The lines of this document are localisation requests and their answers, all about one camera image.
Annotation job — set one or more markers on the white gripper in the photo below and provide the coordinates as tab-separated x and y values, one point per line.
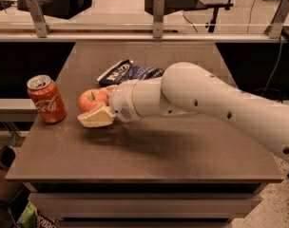
122	101

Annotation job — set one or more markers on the red apple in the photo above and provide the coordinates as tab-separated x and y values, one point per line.
91	98

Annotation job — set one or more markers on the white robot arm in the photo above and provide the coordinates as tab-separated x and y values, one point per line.
185	89

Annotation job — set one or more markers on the red coke can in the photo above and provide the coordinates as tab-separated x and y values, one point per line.
47	98

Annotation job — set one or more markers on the blue chip bag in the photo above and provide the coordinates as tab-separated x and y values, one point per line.
126	70

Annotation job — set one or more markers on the grey table drawer unit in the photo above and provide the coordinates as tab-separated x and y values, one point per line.
189	207

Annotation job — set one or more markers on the dark bin at left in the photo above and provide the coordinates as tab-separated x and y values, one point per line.
8	190

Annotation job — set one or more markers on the green snack bag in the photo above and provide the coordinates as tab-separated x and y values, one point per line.
28	217

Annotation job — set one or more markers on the left metal rail bracket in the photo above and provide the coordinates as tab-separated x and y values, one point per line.
41	26

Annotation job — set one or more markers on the metal rail bracket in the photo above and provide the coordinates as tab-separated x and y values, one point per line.
158	18
274	29
41	26

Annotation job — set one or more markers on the middle metal rail bracket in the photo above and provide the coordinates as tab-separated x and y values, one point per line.
158	18

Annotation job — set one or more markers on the right metal rail bracket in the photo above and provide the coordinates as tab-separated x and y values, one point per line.
274	29

